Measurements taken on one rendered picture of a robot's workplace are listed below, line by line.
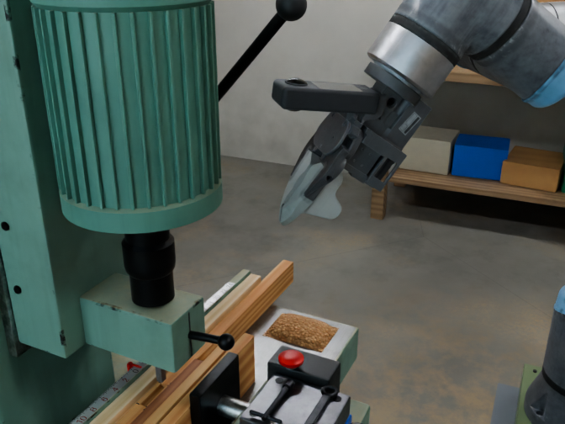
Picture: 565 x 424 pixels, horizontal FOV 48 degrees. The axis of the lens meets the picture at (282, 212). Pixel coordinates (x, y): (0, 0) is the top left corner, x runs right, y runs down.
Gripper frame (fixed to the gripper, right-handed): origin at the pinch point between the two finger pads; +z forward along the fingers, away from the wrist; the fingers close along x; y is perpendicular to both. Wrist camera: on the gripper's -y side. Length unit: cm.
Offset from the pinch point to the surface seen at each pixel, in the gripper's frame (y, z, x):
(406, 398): 122, 57, 92
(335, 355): 23.5, 16.5, 6.3
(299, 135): 130, 25, 327
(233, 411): 5.9, 22.1, -8.3
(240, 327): 12.1, 22.4, 14.2
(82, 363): -5.4, 38.9, 15.3
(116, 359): 3, 43, 27
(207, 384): 1.4, 20.6, -7.5
